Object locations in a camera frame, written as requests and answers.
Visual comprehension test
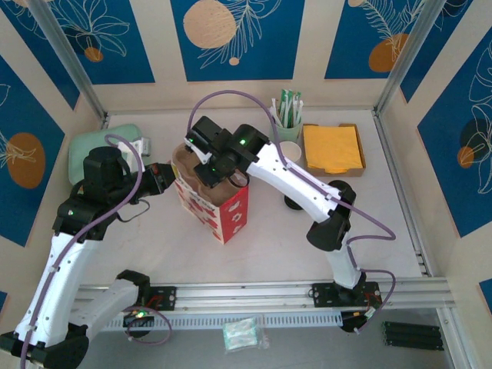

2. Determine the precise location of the stack of black cup lids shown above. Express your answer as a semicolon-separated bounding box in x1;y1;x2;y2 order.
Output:
283;194;305;211

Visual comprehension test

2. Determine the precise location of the black ribbed block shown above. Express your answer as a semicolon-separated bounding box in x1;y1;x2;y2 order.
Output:
381;321;445;351

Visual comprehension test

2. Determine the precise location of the green paper stick packet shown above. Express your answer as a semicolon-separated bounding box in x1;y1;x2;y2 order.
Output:
288;90;299;128
279;88;291;128

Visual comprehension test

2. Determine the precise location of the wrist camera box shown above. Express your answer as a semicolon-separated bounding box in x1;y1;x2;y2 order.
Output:
117;138;151;157
186;141;212;165

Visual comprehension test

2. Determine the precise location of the yellow paper napkin stack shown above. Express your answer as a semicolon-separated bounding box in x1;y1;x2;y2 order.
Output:
302;123;366;174

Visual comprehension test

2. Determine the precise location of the aluminium table side rail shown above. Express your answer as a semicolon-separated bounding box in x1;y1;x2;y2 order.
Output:
371;109;434;278

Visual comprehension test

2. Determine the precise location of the aluminium frame strut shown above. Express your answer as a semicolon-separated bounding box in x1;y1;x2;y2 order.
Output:
437;308;470;369

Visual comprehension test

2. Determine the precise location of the brown cardboard napkin tray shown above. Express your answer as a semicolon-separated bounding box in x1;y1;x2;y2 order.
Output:
301;121;367;178

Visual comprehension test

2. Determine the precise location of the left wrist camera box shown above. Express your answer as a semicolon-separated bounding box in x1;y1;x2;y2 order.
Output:
117;138;151;157

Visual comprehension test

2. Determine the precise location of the paper cup with black sleeve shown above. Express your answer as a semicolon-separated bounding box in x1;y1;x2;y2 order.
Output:
277;140;303;165

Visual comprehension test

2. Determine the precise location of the white slotted cable duct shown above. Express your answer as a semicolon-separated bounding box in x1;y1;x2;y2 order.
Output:
103;311;344;334

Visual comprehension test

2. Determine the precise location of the mint green fabric lunch bag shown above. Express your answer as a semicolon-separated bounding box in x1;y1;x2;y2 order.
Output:
68;122;141;185

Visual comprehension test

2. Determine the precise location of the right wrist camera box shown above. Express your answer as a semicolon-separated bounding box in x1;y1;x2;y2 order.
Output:
186;141;212;165

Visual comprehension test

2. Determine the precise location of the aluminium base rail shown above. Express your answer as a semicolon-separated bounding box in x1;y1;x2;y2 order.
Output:
72;277;457;319

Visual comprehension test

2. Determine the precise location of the red white paper bag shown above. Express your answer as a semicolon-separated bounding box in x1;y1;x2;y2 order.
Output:
171;159;250;245

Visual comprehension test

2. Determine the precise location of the plastic bag of green packets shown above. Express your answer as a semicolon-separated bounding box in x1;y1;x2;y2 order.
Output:
221;315;259;351

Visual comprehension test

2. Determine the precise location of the small clear plastic bag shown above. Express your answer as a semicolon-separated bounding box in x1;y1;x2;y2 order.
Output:
256;326;271;351

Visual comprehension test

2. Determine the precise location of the mint green holder cup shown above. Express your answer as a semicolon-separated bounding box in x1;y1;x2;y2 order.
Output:
271;115;303;144

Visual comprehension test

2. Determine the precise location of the small electronics board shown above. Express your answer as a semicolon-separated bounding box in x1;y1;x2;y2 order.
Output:
122;310;155;328
340;307;381;334

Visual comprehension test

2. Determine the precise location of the aluminium frame post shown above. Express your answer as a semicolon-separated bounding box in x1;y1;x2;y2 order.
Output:
26;0;109;121
373;0;450;117

